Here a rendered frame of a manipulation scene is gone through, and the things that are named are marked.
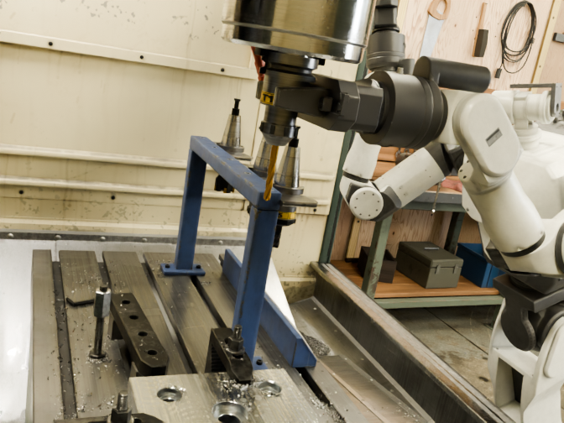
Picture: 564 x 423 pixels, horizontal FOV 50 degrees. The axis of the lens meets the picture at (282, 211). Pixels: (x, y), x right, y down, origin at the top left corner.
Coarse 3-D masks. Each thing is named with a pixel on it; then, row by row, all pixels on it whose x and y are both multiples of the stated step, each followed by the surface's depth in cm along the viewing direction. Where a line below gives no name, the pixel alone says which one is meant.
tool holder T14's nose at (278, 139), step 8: (264, 112) 67; (272, 112) 66; (280, 112) 66; (288, 112) 66; (296, 112) 67; (264, 120) 67; (272, 120) 66; (280, 120) 66; (288, 120) 66; (264, 128) 67; (272, 128) 66; (280, 128) 66; (288, 128) 66; (296, 128) 67; (264, 136) 67; (272, 136) 66; (280, 136) 66; (288, 136) 66; (272, 144) 67; (280, 144) 67
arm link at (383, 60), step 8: (368, 56) 136; (376, 56) 134; (384, 56) 133; (392, 56) 133; (400, 56) 134; (368, 64) 136; (376, 64) 134; (384, 64) 134; (392, 64) 134; (400, 64) 134; (408, 64) 133; (408, 72) 133
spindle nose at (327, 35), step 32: (224, 0) 63; (256, 0) 58; (288, 0) 57; (320, 0) 57; (352, 0) 58; (224, 32) 62; (256, 32) 59; (288, 32) 58; (320, 32) 58; (352, 32) 60
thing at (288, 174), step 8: (288, 152) 101; (296, 152) 101; (280, 160) 102; (288, 160) 101; (296, 160) 101; (280, 168) 101; (288, 168) 101; (296, 168) 101; (280, 176) 101; (288, 176) 101; (296, 176) 102; (280, 184) 101; (288, 184) 101; (296, 184) 102
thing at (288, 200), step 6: (282, 198) 97; (288, 198) 98; (294, 198) 98; (300, 198) 99; (306, 198) 100; (282, 204) 95; (288, 204) 95; (294, 204) 96; (300, 204) 96; (306, 204) 97; (312, 204) 97
